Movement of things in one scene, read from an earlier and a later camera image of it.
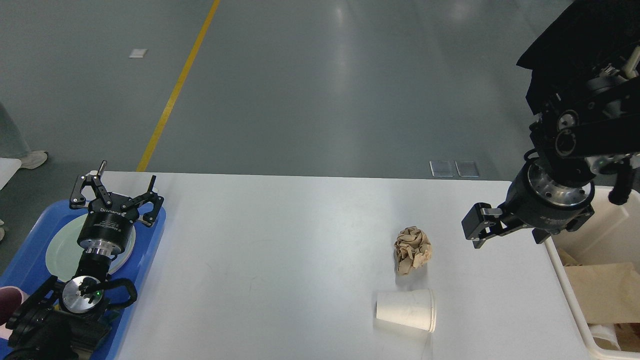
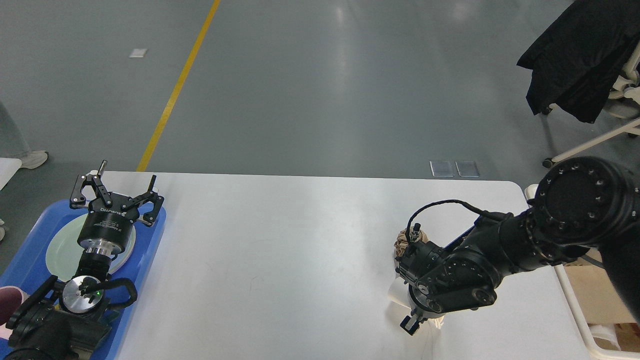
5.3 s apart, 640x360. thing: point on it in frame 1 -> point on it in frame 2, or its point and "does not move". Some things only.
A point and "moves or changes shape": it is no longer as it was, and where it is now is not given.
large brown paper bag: (607, 294) does not move
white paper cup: (606, 331) does not move
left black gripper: (106, 229) does not move
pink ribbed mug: (11, 298) does not move
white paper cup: (415, 308) moves or changes shape
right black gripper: (534, 201) -> (430, 298)
